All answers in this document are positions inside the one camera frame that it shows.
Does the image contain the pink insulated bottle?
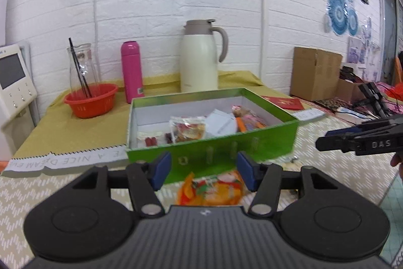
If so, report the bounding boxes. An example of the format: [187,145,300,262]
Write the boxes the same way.
[121,41,145,104]

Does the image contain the red and yellow snack packet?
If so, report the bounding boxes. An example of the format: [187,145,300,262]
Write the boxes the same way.
[169,115,207,142]

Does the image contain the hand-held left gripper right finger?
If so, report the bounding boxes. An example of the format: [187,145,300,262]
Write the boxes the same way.
[236,151,332,216]

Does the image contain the red envelope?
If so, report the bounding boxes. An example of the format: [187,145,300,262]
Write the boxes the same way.
[262,96,303,109]

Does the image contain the small cardboard box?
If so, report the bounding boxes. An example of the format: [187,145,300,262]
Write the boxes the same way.
[336,77,366,105]

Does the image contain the white appliance with screen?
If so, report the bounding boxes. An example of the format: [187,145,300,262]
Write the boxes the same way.
[0,44,38,131]

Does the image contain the blue round wall decoration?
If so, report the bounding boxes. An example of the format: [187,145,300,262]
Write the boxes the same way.
[325,0,360,37]

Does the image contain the leopard print cloth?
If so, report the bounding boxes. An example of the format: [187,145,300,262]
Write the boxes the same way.
[315,98,343,109]

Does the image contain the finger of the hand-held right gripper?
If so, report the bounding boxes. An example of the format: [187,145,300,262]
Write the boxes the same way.
[325,122,383,140]
[316,135,358,152]

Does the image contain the chevron pattern table mat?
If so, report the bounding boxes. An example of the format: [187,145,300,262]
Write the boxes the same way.
[0,108,399,269]

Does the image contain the yellow tablecloth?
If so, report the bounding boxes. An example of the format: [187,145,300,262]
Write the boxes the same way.
[14,70,263,160]

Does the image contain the pink and orange snack packet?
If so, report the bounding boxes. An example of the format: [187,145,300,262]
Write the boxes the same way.
[232,104,269,132]

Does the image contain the black tripod stand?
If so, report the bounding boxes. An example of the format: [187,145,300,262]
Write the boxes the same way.
[358,82,391,119]

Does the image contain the wall pictures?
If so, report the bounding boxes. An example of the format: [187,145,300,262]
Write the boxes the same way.
[347,17,381,82]

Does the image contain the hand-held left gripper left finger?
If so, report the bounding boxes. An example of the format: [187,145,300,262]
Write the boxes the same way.
[71,151,173,216]

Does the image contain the black straw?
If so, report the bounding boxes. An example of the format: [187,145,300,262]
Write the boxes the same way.
[69,37,89,98]
[72,45,93,98]

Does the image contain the glass carafe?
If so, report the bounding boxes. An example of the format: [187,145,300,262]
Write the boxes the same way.
[66,43,101,94]

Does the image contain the cream thermal carafe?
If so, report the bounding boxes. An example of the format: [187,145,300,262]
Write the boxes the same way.
[180,19,228,93]

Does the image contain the green cardboard box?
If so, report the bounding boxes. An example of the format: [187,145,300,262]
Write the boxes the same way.
[125,87,299,184]

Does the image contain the large cardboard box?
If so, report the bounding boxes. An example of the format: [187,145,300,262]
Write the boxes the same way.
[290,47,343,101]

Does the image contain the stack of books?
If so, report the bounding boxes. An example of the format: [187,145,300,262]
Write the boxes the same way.
[333,105,378,125]

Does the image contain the red plastic bowl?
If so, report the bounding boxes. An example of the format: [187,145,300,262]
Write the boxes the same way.
[64,83,119,119]

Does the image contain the white snack packet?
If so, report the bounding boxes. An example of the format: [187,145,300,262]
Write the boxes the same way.
[206,109,237,135]

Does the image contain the person's right hand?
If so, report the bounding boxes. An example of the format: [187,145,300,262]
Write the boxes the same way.
[390,153,403,182]

